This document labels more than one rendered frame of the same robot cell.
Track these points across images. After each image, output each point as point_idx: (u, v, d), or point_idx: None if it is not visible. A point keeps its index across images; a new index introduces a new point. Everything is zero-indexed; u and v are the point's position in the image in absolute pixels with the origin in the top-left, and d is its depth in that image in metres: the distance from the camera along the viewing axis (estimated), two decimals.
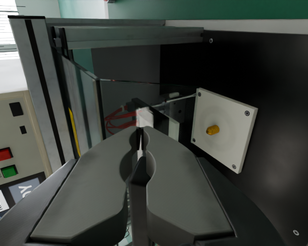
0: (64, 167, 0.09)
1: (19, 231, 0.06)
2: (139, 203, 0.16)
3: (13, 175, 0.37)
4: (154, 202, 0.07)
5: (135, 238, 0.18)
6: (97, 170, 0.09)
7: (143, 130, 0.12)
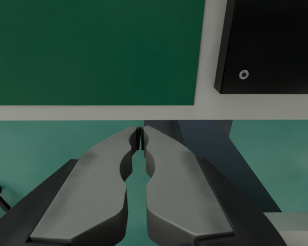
0: (64, 167, 0.09)
1: (19, 231, 0.06)
2: None
3: None
4: (154, 202, 0.07)
5: None
6: (97, 170, 0.09)
7: (143, 130, 0.12)
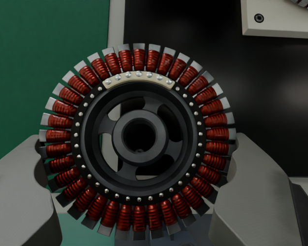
0: None
1: None
2: None
3: None
4: (222, 205, 0.07)
5: None
6: (6, 190, 0.08)
7: None
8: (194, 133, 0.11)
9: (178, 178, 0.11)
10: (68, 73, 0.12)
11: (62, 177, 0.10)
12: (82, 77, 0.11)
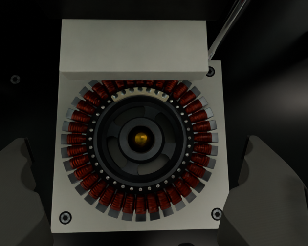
0: None
1: None
2: None
3: None
4: (231, 208, 0.07)
5: None
6: None
7: (249, 139, 0.11)
8: (184, 136, 0.14)
9: (171, 173, 0.14)
10: (83, 88, 0.14)
11: (80, 172, 0.13)
12: (95, 92, 0.14)
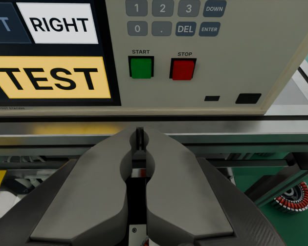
0: (64, 167, 0.09)
1: (19, 231, 0.06)
2: None
3: (132, 75, 0.18)
4: (154, 202, 0.07)
5: None
6: (97, 170, 0.09)
7: (143, 130, 0.12)
8: None
9: None
10: (143, 241, 0.41)
11: None
12: (147, 243, 0.41)
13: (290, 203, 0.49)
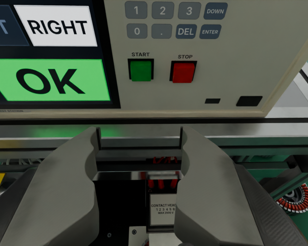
0: (23, 177, 0.08)
1: None
2: None
3: (132, 78, 0.18)
4: (183, 200, 0.07)
5: None
6: (60, 174, 0.08)
7: (182, 130, 0.12)
8: None
9: None
10: (143, 243, 0.41)
11: None
12: (147, 245, 0.41)
13: (290, 205, 0.49)
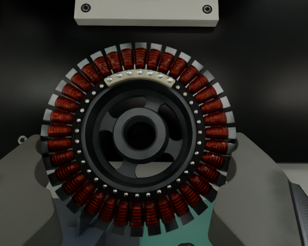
0: None
1: None
2: None
3: None
4: (221, 205, 0.07)
5: None
6: (7, 190, 0.08)
7: None
8: (193, 131, 0.11)
9: (177, 175, 0.11)
10: (72, 70, 0.12)
11: (62, 171, 0.10)
12: (85, 74, 0.12)
13: None
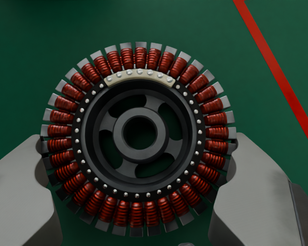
0: None
1: None
2: None
3: None
4: (222, 205, 0.07)
5: None
6: (7, 190, 0.08)
7: None
8: (193, 131, 0.11)
9: (177, 175, 0.11)
10: (71, 70, 0.12)
11: (62, 171, 0.10)
12: (85, 74, 0.12)
13: None
